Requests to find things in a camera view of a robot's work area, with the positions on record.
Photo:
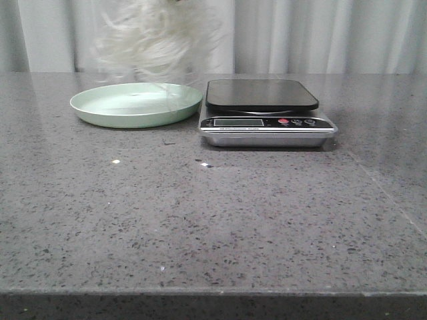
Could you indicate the white curtain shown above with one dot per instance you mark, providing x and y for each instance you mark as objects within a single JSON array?
[{"x": 387, "y": 37}]

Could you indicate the digital kitchen scale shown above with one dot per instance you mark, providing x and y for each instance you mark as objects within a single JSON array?
[{"x": 262, "y": 113}]

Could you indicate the white vermicelli noodle bundle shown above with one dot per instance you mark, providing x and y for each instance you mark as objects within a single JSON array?
[{"x": 158, "y": 42}]

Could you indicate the mint green plate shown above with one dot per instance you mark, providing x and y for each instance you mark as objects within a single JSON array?
[{"x": 136, "y": 105}]

